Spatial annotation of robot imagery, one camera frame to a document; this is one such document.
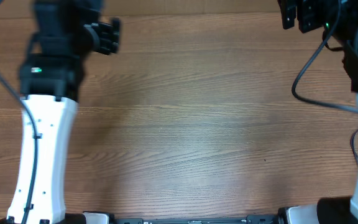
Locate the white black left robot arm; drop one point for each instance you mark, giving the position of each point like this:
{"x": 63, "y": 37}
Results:
{"x": 49, "y": 84}

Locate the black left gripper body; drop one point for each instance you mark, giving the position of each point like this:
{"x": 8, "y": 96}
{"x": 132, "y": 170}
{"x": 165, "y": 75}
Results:
{"x": 105, "y": 41}

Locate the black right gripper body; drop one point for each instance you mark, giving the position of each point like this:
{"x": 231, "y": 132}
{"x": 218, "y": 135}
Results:
{"x": 309, "y": 17}

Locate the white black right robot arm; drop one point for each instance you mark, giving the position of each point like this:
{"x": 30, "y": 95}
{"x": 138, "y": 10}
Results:
{"x": 339, "y": 19}

